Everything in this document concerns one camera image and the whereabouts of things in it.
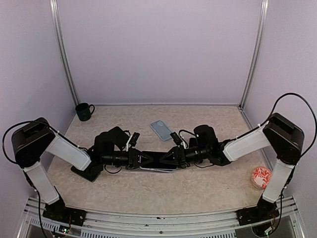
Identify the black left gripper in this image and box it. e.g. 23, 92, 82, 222
102, 147, 153, 169

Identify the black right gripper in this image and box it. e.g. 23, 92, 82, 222
159, 144, 210, 168

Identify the white-edged black smartphone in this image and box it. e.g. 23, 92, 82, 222
141, 151, 177, 171

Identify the lavender phone case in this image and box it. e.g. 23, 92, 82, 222
140, 167, 176, 173

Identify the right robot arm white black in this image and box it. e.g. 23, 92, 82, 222
159, 113, 305, 220

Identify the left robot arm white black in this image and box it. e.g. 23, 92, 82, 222
11, 118, 154, 221

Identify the black phone case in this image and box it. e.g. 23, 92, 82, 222
189, 137, 198, 148

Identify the light blue phone case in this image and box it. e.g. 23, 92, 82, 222
150, 120, 172, 141

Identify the black smartphone on table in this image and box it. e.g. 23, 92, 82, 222
71, 166, 101, 182

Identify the dark green mug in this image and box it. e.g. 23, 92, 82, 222
75, 103, 95, 121

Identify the red white patterned dish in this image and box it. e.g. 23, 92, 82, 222
251, 166, 272, 189

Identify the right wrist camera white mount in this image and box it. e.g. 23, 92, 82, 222
170, 132, 187, 149

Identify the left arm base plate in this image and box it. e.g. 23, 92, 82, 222
43, 202, 87, 227

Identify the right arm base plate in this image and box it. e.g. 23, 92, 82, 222
236, 203, 279, 226

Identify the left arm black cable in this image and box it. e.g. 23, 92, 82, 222
2, 120, 60, 164

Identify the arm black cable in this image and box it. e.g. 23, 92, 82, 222
2, 120, 60, 164
266, 92, 314, 159

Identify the front aluminium rail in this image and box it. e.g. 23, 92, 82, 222
17, 195, 305, 238

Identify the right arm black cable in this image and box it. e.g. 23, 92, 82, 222
266, 92, 314, 159

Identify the left aluminium frame post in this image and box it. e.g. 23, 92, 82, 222
50, 0, 80, 106

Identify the aluminium frame post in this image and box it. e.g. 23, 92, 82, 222
50, 0, 80, 106
239, 0, 269, 111

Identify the right aluminium frame post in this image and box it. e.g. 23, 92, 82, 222
239, 0, 269, 111

